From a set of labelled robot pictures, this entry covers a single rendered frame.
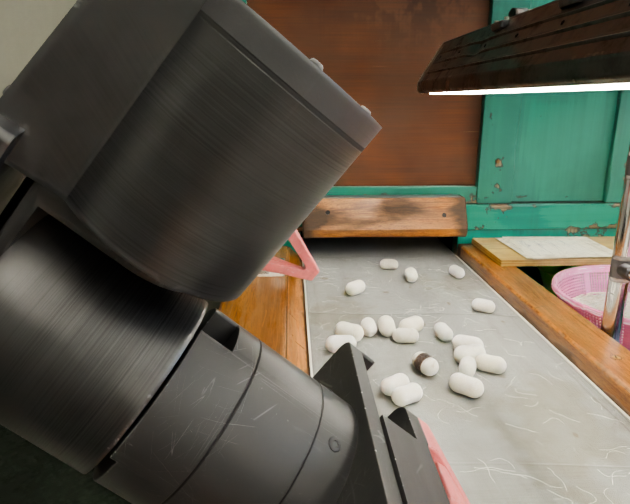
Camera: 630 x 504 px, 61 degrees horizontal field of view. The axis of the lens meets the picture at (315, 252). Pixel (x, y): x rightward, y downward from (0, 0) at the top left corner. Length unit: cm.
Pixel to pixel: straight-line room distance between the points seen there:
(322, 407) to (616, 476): 39
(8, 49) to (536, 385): 175
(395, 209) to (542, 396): 49
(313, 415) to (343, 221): 82
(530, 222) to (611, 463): 65
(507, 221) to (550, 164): 13
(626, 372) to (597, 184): 59
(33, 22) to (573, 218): 159
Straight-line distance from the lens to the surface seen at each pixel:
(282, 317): 69
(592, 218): 117
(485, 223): 108
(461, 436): 53
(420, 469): 17
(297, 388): 16
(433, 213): 100
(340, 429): 16
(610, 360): 66
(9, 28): 198
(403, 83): 102
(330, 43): 101
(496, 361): 63
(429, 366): 60
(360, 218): 97
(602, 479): 52
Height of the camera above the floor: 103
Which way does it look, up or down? 16 degrees down
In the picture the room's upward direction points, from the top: straight up
